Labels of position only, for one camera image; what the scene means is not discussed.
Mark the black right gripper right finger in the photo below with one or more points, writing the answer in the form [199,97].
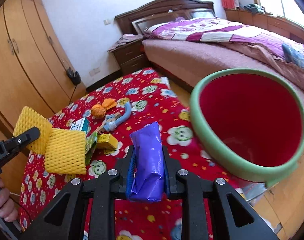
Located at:
[211,208]

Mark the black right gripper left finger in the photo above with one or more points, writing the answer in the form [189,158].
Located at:
[64,217]

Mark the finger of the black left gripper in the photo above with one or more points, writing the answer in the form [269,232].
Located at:
[16,144]

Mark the yellow foam fruit net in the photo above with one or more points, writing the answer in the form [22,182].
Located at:
[64,150]

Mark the purple plastic packet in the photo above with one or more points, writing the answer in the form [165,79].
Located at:
[146,177]

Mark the person's left hand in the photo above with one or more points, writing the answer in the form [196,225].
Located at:
[7,207]

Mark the white teal box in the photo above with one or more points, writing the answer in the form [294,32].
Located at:
[80,125]

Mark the green carton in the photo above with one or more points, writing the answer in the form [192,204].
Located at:
[91,143]

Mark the wooden wardrobe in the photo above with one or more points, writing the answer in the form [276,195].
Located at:
[33,64]

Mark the orange mesh ball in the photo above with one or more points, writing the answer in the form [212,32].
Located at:
[99,110]

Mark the black bag on wardrobe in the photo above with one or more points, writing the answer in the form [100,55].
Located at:
[74,76]

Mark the yellow box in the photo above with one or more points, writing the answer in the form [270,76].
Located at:
[107,142]

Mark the blue curved tube toy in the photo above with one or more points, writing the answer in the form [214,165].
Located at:
[119,118]

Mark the red bin with green rim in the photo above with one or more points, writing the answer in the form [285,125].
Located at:
[251,122]

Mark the dark wooden nightstand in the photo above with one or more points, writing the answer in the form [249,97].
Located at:
[130,57]

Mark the clothes on nightstand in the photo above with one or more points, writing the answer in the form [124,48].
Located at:
[125,39]

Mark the bed with brown mattress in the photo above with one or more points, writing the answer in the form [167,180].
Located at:
[191,61]

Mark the dark wooden headboard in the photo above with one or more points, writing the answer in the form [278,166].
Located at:
[161,11]

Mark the blue plaid cloth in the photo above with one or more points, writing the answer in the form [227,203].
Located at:
[293,56]

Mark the purple white quilt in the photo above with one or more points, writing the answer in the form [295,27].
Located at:
[221,30]

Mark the wooden window cabinet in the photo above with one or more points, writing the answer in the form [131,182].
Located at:
[277,24]

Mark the green clothes on cabinet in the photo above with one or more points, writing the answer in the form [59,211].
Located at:
[254,8]

